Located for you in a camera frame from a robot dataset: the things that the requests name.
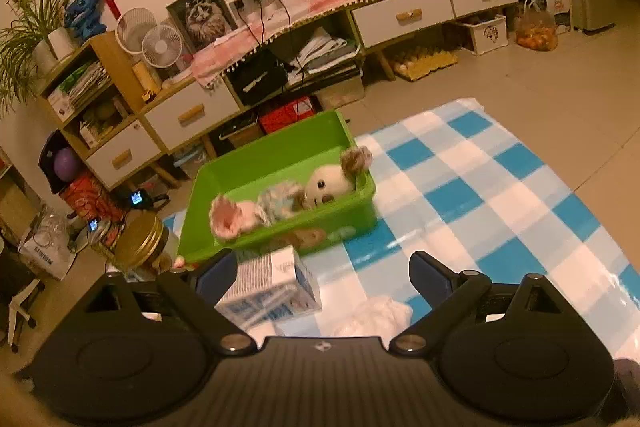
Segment cardboard box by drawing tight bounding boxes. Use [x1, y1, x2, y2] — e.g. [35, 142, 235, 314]
[524, 0, 574, 34]

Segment wooden shelf cabinet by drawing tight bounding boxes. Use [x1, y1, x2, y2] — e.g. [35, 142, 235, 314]
[37, 32, 167, 194]

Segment red orange bag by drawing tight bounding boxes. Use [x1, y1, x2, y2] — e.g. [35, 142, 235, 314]
[59, 172, 127, 224]

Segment pink plush toy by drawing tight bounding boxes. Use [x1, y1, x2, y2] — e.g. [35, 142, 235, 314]
[209, 187, 307, 242]

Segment white crate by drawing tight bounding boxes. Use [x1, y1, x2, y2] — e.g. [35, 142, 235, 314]
[457, 14, 510, 57]

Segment pink tasselled cloth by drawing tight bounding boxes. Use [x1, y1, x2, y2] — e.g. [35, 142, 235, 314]
[191, 0, 394, 90]

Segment red box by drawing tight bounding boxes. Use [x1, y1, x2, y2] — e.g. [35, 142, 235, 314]
[258, 97, 322, 136]

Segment purple ball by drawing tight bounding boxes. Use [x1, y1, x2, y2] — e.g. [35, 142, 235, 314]
[54, 147, 82, 182]

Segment white chair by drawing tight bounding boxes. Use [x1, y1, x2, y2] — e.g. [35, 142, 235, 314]
[0, 239, 47, 350]

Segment clear jar gold lid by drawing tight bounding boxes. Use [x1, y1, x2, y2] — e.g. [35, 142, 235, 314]
[114, 212, 180, 274]

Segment silver foil packet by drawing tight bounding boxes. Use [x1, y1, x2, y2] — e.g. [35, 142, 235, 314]
[215, 246, 322, 327]

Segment egg tray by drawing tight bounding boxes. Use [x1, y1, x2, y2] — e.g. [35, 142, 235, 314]
[387, 44, 459, 82]

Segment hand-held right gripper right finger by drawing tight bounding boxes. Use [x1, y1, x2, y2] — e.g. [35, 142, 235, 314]
[389, 251, 567, 356]

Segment black bag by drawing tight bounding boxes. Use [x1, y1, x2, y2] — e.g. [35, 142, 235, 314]
[227, 49, 290, 108]

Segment bag of oranges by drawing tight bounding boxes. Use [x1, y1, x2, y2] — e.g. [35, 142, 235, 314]
[514, 0, 559, 52]

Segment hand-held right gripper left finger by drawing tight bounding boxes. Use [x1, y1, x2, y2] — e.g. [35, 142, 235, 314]
[84, 250, 252, 356]

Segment wooden cabinet white drawers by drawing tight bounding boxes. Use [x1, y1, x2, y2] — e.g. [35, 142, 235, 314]
[142, 0, 521, 160]

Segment black holder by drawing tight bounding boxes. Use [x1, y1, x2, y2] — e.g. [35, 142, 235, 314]
[38, 130, 84, 196]

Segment blue white checked mat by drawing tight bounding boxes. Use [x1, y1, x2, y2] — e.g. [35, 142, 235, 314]
[162, 97, 640, 363]

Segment small white desk fan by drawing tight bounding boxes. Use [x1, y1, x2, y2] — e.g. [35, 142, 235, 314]
[141, 24, 184, 69]

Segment blue cartoon plush figure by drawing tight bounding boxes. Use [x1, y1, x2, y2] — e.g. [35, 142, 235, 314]
[64, 0, 109, 40]

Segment stack of papers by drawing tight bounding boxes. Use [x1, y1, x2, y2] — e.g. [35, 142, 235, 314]
[290, 27, 362, 78]

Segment white plush toy brown ears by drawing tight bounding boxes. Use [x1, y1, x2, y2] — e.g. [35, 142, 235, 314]
[304, 146, 374, 210]

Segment potted green plant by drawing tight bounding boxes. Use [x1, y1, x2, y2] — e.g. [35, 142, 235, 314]
[0, 0, 78, 110]

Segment green plastic bin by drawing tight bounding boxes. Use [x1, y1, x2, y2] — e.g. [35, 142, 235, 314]
[177, 109, 379, 264]

